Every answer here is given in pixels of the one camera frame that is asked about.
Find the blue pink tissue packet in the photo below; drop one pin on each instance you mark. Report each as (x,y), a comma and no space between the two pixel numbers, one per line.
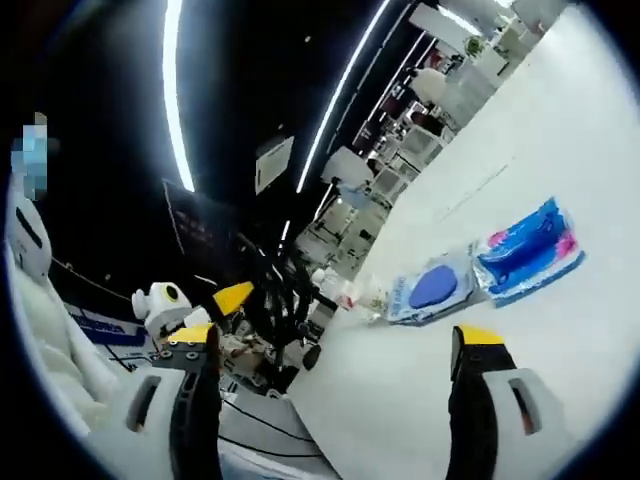
(530,250)

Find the black tripod stand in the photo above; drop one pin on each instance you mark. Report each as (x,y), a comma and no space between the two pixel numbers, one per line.
(280,300)

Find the blue puff plastic packet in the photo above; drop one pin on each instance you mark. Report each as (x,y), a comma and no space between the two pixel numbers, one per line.
(432,290)

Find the white worn device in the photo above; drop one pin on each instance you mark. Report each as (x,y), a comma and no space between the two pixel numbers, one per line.
(37,260)

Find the white table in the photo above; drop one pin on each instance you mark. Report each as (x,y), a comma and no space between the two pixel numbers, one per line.
(525,150)

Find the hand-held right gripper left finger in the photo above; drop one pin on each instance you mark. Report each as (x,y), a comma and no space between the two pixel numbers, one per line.
(195,410)

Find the ceiling light strip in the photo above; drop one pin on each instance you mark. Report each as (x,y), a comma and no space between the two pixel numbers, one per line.
(340,95)
(172,90)

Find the person's white jacket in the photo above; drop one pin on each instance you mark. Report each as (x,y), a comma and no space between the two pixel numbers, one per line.
(55,340)

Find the green potted plant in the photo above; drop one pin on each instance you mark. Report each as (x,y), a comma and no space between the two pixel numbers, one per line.
(474,46)

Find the dark monitor screen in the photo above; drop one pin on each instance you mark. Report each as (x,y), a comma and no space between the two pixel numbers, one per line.
(200,220)

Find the clear plastic bottle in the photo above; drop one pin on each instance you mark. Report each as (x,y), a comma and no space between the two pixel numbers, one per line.
(367,300)

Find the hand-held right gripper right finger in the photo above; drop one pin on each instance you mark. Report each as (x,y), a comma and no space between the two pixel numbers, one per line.
(470,415)

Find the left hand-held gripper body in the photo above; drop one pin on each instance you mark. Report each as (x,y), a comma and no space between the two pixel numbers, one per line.
(165,305)

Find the ceiling air vent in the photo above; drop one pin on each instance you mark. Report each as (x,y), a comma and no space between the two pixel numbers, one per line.
(274,162)

